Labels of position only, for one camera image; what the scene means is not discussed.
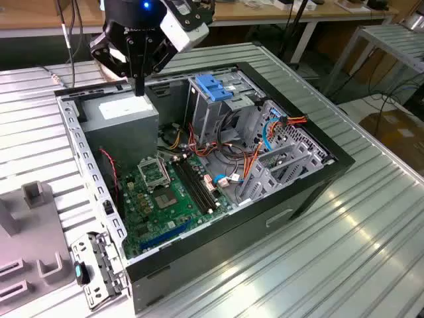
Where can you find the silver slot cover latch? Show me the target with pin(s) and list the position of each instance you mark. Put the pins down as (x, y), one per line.
(81, 251)

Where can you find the green motherboard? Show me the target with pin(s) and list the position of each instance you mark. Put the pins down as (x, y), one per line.
(172, 215)

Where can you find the wooden desk white frame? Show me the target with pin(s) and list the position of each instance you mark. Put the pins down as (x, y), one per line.
(33, 16)
(232, 15)

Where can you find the CPU socket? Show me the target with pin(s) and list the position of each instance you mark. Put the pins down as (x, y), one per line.
(165, 198)

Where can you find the grey power supply unit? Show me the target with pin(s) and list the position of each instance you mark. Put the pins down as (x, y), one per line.
(122, 132)

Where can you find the black tripod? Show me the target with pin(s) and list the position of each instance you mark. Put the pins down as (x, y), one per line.
(288, 49)

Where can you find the silver disk bay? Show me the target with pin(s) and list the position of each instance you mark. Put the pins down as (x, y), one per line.
(266, 187)

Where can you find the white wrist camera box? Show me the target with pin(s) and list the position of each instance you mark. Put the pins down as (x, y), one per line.
(180, 31)

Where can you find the blue plastic drive bracket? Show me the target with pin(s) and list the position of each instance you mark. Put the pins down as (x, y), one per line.
(212, 87)

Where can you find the blue expansion slot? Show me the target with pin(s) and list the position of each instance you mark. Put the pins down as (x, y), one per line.
(165, 236)

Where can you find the black RAM slot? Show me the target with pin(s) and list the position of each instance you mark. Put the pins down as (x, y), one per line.
(189, 185)
(204, 185)
(199, 185)
(194, 185)

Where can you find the black open PC case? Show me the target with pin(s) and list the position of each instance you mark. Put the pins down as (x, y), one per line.
(232, 238)

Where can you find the black blue latch knob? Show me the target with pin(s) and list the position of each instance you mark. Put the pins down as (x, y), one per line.
(78, 272)

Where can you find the grey parts rack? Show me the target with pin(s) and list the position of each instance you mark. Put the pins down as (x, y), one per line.
(36, 232)

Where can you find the silver optical drive cage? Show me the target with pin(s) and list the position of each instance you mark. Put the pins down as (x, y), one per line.
(205, 116)

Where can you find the brown cardboard box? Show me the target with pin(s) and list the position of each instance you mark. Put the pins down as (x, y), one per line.
(397, 136)

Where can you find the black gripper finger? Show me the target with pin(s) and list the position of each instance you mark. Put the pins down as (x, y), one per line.
(130, 63)
(142, 63)

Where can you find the grey slatted metal table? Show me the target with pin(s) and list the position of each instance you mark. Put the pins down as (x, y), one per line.
(397, 43)

